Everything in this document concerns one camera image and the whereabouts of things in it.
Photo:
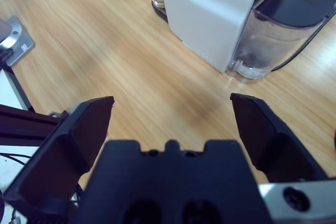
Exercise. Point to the black drip tray metal grate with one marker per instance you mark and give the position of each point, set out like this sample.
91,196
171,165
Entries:
161,12

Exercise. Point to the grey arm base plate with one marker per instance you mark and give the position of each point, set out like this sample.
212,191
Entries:
18,43

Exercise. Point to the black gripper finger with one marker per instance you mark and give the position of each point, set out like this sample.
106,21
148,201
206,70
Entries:
65,150
275,145

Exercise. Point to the clear water tank black lid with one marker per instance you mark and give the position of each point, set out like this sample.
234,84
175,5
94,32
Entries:
267,40

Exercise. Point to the white capsule coffee machine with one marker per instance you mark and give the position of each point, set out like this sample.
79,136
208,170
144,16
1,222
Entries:
210,11

